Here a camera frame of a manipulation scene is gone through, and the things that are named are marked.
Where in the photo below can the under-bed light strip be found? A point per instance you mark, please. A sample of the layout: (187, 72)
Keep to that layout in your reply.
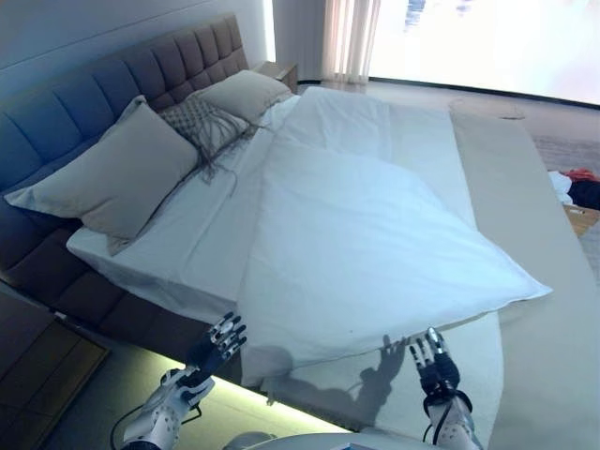
(244, 398)

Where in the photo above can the small wooden nightstand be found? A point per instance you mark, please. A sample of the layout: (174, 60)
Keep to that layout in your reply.
(276, 72)

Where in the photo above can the red garment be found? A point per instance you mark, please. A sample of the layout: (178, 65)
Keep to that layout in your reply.
(581, 175)

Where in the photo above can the large wooden nightstand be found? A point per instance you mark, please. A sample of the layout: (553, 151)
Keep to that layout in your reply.
(47, 356)

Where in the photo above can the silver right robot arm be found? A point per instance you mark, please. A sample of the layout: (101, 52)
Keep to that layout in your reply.
(457, 426)

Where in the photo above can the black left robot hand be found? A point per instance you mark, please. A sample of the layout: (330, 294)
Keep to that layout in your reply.
(211, 351)

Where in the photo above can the beige striped curtain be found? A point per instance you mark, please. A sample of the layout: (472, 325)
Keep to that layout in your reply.
(351, 37)

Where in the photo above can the large beige pillow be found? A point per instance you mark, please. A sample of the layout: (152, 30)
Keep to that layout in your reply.
(112, 187)

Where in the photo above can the white duvet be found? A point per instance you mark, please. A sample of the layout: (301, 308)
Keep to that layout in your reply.
(356, 234)

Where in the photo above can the dark blue garment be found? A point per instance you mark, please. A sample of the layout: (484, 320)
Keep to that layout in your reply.
(586, 194)

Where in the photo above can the small beige pillow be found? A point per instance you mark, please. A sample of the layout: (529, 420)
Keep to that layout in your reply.
(244, 94)

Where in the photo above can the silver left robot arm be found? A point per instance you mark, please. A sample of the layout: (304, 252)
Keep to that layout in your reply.
(161, 412)

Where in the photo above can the white fitted bed sheet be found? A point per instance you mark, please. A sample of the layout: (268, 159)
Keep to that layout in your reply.
(187, 244)

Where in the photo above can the patterned fringed cushion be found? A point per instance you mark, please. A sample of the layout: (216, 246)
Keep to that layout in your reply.
(197, 117)

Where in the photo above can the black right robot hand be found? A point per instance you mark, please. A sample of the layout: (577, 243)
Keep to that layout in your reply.
(440, 372)

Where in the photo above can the white garment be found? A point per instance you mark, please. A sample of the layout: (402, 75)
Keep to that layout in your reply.
(558, 187)

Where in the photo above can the brown upholstered bed frame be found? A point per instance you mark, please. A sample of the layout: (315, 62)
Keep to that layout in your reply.
(94, 84)

